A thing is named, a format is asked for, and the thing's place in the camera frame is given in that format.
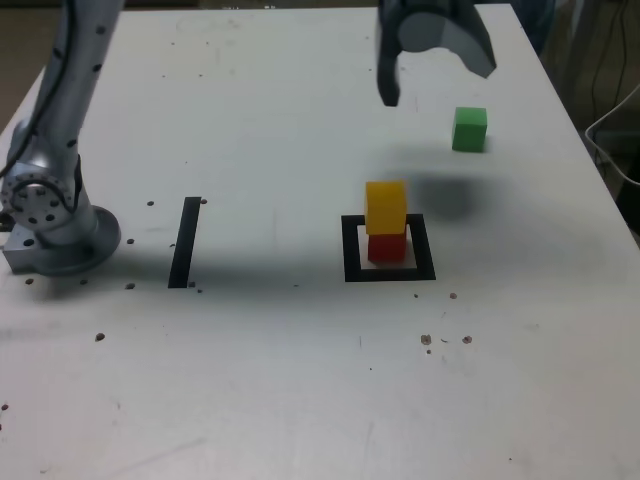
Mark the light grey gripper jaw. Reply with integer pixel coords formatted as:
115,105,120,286
398,0,498,80

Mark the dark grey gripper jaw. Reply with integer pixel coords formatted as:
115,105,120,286
375,0,403,108

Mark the green cube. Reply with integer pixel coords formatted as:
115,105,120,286
451,106,489,153

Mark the yellow cube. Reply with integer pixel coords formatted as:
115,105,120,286
364,180,408,236

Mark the red cube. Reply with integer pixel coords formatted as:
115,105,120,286
367,232,408,264

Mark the black tape square outline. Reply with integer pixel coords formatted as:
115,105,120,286
341,214,437,283

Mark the black tape strip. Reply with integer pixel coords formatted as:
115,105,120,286
167,196,203,290

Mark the white cable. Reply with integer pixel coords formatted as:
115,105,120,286
584,82,640,187

